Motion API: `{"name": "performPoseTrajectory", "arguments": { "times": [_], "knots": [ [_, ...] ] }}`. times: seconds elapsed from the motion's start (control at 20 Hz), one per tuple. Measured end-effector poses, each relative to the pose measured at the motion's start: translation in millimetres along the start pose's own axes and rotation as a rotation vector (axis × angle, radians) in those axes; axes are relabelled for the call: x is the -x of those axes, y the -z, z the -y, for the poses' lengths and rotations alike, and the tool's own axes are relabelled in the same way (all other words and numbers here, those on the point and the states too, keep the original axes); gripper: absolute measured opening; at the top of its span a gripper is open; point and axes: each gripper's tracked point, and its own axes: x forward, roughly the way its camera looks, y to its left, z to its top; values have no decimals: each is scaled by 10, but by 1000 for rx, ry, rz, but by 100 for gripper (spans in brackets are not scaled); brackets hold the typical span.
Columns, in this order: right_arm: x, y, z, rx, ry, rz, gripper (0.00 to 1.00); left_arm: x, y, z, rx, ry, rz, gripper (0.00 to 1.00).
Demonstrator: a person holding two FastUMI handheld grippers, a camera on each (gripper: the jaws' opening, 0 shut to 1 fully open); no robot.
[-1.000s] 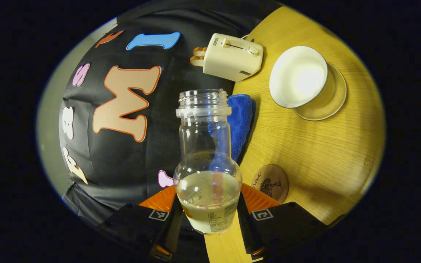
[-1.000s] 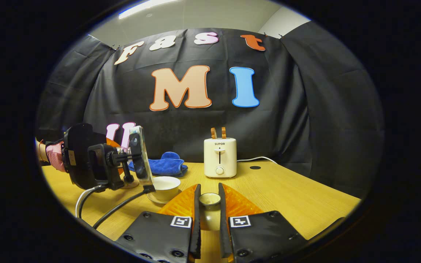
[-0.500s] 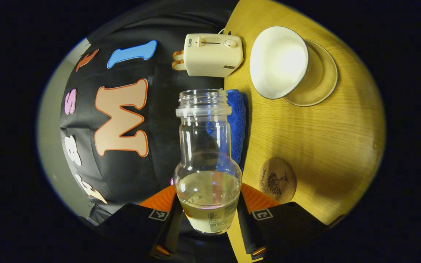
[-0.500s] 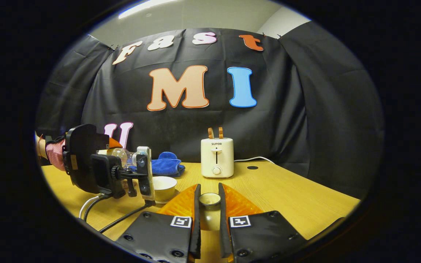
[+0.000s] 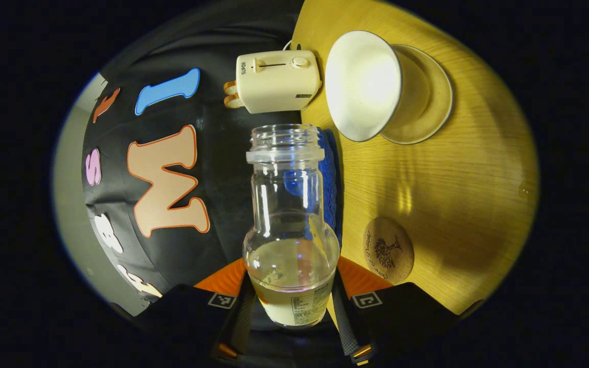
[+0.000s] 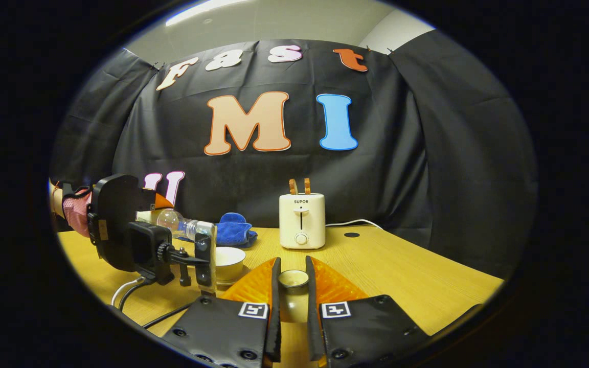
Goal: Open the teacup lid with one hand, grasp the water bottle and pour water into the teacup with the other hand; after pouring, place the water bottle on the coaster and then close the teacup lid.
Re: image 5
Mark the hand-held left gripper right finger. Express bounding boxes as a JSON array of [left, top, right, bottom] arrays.
[[331, 256, 471, 364]]

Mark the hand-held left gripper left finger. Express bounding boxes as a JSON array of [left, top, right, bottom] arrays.
[[133, 258, 255, 359]]

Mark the clear water bottle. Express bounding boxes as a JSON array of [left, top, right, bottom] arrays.
[[242, 124, 340, 328]]

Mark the round cork coaster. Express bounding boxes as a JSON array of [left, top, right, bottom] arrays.
[[363, 217, 414, 284]]

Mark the cream teacup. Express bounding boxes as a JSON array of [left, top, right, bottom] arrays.
[[325, 31, 402, 142]]

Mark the blue towel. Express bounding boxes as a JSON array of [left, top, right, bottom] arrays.
[[318, 128, 344, 246]]

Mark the black backdrop cloth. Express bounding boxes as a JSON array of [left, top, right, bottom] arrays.
[[82, 0, 336, 307]]

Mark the cream saucer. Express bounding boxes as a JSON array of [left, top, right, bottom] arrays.
[[379, 44, 454, 145]]

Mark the cream toaster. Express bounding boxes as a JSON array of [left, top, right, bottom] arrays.
[[236, 50, 322, 114]]

